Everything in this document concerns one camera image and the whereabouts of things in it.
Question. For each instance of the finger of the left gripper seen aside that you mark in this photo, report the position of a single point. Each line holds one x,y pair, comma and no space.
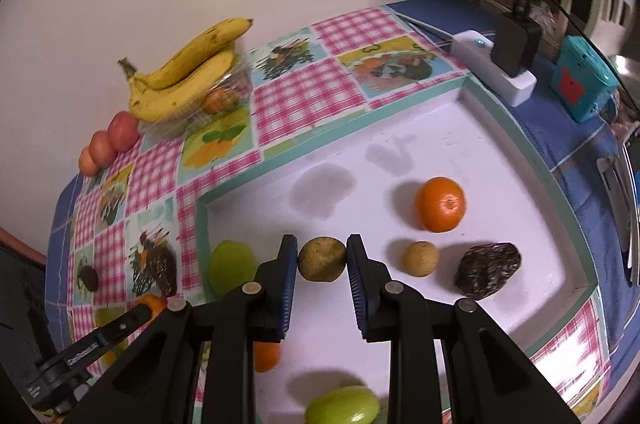
53,385

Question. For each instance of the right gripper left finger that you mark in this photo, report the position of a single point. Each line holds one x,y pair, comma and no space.
155,379

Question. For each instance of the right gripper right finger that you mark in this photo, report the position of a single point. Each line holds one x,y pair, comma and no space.
489,378

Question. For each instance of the dark wrinkled date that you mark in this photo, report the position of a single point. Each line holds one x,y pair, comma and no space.
484,269

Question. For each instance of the orange mandarin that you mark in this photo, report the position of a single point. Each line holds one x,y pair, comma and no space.
440,204
266,356
155,304

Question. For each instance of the green jujube fruit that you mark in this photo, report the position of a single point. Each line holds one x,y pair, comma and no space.
349,404
231,264

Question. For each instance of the brown longan fruit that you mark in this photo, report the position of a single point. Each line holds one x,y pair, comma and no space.
420,259
322,259

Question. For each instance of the pink checkered fruit tablecloth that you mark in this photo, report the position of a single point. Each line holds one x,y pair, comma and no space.
303,84

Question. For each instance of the white tray with teal rim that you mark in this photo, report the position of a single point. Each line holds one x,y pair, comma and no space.
362,177

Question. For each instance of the far orange-red apple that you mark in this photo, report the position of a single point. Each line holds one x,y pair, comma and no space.
86,164

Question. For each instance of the blue plaid bedsheet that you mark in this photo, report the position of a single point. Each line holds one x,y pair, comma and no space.
569,149

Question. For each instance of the middle red apple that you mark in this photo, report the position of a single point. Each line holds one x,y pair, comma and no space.
101,149

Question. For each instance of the smartphone on stand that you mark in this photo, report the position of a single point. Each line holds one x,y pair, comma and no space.
617,175

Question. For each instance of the red apple nearest bananas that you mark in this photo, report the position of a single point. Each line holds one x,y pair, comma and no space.
123,131

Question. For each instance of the lower yellow banana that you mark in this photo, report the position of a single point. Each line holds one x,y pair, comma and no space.
152,105

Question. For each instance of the yellow banana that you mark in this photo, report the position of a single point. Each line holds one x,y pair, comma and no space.
152,105
191,55

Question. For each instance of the clear plastic fruit container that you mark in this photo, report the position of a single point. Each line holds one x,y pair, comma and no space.
229,93

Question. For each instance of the teal toy box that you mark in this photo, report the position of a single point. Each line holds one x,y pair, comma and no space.
582,80

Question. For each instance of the white power strip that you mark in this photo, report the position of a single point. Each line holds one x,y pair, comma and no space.
473,50

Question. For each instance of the black power adapter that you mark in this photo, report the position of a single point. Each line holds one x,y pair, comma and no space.
516,43

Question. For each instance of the upper yellow banana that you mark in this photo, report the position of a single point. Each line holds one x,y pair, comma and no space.
191,55

